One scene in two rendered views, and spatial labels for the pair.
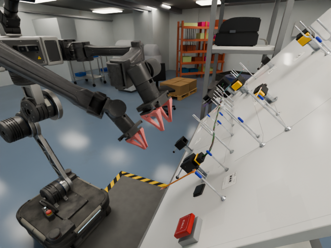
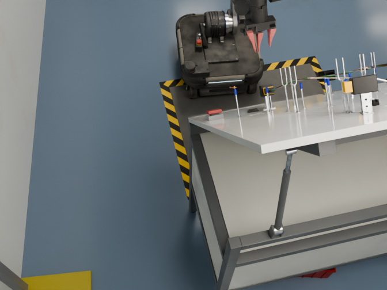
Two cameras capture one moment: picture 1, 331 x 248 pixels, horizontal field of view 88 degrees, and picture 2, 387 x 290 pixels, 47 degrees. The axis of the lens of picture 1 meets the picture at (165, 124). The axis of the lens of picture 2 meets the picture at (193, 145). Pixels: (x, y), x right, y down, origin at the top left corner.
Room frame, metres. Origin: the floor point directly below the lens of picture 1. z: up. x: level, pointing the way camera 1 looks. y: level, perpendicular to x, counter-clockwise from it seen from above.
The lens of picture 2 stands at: (-0.34, -0.77, 2.41)
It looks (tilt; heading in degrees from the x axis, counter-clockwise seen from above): 58 degrees down; 54
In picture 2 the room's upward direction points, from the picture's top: 1 degrees clockwise
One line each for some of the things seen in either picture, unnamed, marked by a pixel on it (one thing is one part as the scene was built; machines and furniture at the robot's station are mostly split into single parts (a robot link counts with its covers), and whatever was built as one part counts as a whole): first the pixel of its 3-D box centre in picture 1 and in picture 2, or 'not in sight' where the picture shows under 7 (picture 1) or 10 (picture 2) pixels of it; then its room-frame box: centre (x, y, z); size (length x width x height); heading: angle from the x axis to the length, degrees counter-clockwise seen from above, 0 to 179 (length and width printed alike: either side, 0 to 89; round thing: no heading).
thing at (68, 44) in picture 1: (74, 50); not in sight; (1.14, 0.56, 1.45); 0.09 x 0.08 x 0.12; 152
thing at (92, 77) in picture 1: (86, 68); not in sight; (6.34, 2.80, 0.54); 1.15 x 0.67 x 1.08; 61
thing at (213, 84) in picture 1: (226, 89); not in sight; (1.56, -0.57, 1.09); 0.35 x 0.33 x 0.07; 159
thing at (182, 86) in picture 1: (179, 87); not in sight; (5.05, -0.40, 0.19); 1.12 x 0.80 x 0.39; 152
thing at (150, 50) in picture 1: (152, 61); not in sight; (7.37, 0.54, 0.65); 0.69 x 0.59 x 1.29; 152
